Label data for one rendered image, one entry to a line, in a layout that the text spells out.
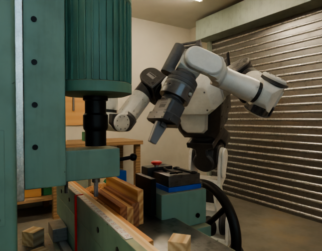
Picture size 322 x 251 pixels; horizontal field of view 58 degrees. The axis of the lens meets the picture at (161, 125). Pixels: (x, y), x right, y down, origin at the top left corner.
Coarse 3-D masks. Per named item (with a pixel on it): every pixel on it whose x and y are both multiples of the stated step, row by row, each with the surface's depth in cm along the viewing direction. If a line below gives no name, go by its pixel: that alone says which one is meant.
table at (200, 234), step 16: (64, 208) 82; (80, 224) 67; (144, 224) 66; (160, 224) 66; (176, 224) 66; (208, 224) 74; (80, 240) 67; (160, 240) 57; (192, 240) 57; (208, 240) 57
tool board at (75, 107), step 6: (66, 102) 392; (72, 102) 397; (78, 102) 401; (84, 102) 406; (66, 108) 392; (72, 108) 397; (78, 108) 401; (84, 108) 406; (66, 114) 392; (72, 114) 397; (78, 114) 401; (66, 120) 393; (72, 120) 397; (78, 120) 401
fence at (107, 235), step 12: (60, 192) 86; (72, 192) 73; (72, 204) 73; (84, 204) 64; (84, 216) 64; (96, 216) 56; (96, 228) 56; (108, 228) 50; (96, 240) 57; (108, 240) 51; (120, 240) 46; (132, 240) 44
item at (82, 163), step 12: (72, 156) 65; (84, 156) 66; (96, 156) 67; (108, 156) 69; (72, 168) 65; (84, 168) 66; (96, 168) 67; (108, 168) 69; (72, 180) 65; (96, 180) 70
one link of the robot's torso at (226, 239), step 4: (228, 224) 143; (228, 228) 143; (228, 232) 143; (212, 236) 148; (216, 236) 148; (220, 236) 148; (224, 236) 149; (228, 236) 143; (216, 240) 148; (220, 240) 144; (224, 240) 143; (228, 240) 143; (224, 244) 143; (228, 244) 144
